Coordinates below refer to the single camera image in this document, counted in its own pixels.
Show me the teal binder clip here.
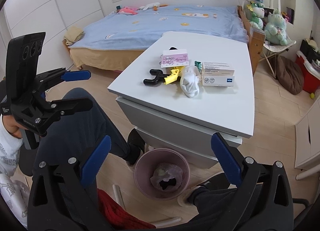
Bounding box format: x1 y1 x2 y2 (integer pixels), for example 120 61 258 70
194 61 202 75

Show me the white drawer unit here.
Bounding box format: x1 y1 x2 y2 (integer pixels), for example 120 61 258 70
295 98 320 170

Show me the red cooler box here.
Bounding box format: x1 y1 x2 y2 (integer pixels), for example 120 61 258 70
296 50 319 93

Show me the pink plush toy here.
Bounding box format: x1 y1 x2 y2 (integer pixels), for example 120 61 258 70
118 7 139 15

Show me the beige folded towel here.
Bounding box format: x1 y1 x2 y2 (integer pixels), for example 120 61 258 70
63 26 84 46

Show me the pink cartoon card box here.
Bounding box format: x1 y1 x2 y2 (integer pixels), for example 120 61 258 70
160 49 189 68

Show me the white goose plush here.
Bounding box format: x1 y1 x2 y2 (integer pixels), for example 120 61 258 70
138 2 161 11

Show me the mint bear plush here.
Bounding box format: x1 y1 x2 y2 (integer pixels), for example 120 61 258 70
264 9 288 46

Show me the green dragon plush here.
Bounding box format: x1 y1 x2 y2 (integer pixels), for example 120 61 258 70
247 1 265 30

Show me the yellow plastic clip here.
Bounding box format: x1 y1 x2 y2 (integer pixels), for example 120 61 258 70
164 66 184 85

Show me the white sock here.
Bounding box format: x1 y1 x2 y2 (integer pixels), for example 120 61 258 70
180 66 201 98

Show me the white bedside drawer cabinet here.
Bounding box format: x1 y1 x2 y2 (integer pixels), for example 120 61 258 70
108 31 255 169

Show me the black bag on cooler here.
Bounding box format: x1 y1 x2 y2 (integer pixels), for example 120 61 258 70
300 39 320 64

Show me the black Y-shaped plastic part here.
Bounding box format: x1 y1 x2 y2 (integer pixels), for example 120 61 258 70
143 69 170 86

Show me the pink trash bin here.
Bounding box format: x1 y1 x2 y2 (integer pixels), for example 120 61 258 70
134 148 190 201

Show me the bed with blue blanket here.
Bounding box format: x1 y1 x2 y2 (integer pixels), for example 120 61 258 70
68 5 252 71

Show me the brown bean bag cushion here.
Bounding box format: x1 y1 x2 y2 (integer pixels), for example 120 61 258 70
275 56 304 95

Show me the white medicine box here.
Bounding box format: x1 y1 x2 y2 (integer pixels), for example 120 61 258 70
201 62 235 87

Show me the person's left hand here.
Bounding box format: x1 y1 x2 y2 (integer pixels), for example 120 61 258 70
2 115 25 139

